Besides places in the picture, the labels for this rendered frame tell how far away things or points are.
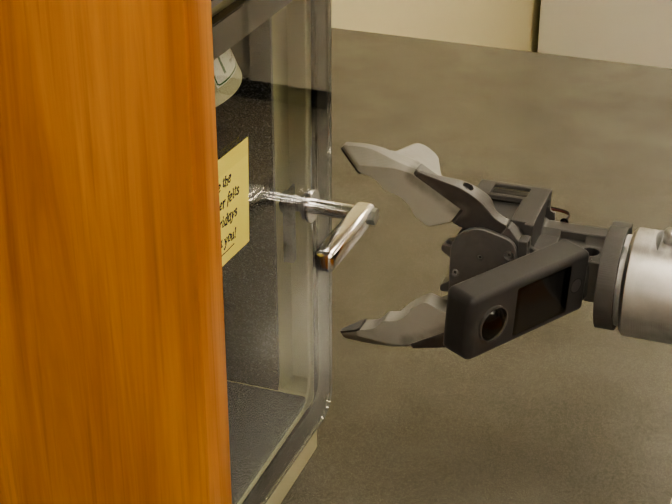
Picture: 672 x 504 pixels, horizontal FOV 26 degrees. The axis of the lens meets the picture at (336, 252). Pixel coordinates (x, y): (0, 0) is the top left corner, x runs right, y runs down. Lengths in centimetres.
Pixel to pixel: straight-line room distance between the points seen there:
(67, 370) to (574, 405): 66
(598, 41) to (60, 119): 337
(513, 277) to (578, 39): 312
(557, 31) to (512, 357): 270
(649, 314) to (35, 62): 45
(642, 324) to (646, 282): 3
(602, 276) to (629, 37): 306
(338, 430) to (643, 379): 30
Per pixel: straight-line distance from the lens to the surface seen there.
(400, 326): 104
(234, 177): 95
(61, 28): 70
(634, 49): 402
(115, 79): 70
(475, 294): 92
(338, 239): 103
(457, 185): 98
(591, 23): 402
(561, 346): 143
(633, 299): 97
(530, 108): 197
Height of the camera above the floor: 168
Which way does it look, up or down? 28 degrees down
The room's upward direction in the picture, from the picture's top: straight up
